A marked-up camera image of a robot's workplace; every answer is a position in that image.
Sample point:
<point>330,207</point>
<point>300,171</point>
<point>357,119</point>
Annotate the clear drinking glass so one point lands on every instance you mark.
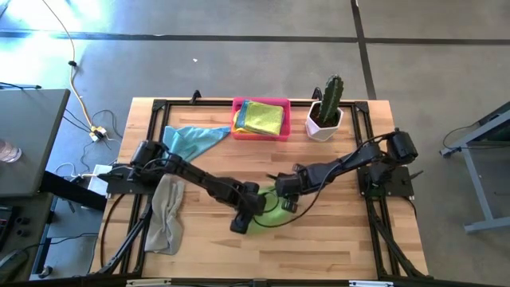
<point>8,152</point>

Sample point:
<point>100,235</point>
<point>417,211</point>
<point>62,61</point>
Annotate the black aluminium table frame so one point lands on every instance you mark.
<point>199,103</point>

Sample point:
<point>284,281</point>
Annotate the white power plug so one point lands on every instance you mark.
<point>98,133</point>

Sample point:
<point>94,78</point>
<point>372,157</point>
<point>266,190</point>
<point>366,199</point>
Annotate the dark grey side table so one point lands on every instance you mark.
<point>32,139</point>

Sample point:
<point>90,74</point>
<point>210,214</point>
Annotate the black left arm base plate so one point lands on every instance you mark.
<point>119,187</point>

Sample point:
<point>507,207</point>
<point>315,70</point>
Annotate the grey metal desk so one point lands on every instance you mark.
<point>484,131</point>

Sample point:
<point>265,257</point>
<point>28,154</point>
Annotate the grey microfiber towel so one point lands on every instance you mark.
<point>165,223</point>

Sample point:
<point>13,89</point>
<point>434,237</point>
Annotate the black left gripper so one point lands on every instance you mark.
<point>251,197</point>

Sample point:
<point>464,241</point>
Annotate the lime microfiber towel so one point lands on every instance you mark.
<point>263,117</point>

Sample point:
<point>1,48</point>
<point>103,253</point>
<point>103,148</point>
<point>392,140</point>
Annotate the black controller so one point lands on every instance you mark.
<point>5,225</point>

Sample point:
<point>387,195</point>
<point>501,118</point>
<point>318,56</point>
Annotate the pink plastic bin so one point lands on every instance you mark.
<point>287,127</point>

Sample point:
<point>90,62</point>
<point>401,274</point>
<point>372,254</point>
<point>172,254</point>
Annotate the white box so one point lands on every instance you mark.
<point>95,181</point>

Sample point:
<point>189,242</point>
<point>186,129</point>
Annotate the silver metal bracket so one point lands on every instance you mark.
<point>370,284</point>
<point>147,283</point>

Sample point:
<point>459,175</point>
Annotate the white faceted plant pot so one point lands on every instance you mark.
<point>318,131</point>

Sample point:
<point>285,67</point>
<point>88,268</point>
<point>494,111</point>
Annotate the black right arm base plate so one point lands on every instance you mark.
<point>398,183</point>

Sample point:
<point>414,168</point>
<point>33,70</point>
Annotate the black frame clamp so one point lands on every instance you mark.
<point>316,94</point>
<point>195,96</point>

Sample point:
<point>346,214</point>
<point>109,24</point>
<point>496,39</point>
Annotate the green microfiber towel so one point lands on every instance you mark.
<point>275,219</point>

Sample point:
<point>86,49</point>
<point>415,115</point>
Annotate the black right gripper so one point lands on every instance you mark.
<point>287,185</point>

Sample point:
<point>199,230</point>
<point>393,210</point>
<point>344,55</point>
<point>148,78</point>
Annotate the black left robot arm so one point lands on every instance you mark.
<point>199,175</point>

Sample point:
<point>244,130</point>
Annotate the black bar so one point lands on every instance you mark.
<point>67,191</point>

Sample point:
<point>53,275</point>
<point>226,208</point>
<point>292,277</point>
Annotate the black caster wheel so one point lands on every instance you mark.
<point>45,272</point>

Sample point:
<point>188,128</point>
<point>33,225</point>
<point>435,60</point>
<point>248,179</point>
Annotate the green cactus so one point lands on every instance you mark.
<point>331,97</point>

